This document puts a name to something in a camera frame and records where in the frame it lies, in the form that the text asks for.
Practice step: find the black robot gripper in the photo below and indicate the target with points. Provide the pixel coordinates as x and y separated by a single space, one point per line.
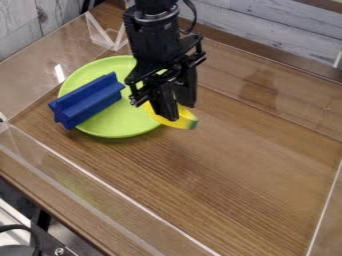
167 53

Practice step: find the yellow toy banana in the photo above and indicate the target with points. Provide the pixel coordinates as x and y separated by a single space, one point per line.
187 120

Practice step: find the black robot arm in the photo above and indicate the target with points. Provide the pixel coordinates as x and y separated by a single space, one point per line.
167 54

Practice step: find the green plastic plate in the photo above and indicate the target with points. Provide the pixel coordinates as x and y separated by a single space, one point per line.
120 120

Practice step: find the blue plastic block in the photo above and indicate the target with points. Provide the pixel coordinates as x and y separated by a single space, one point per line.
85 101

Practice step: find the clear acrylic corner bracket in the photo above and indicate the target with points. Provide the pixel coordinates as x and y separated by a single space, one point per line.
108 38

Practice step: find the clear acrylic front wall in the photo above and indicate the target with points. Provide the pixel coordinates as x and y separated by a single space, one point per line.
112 221

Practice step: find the black metal mount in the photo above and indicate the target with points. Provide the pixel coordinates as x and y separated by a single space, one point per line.
51 247

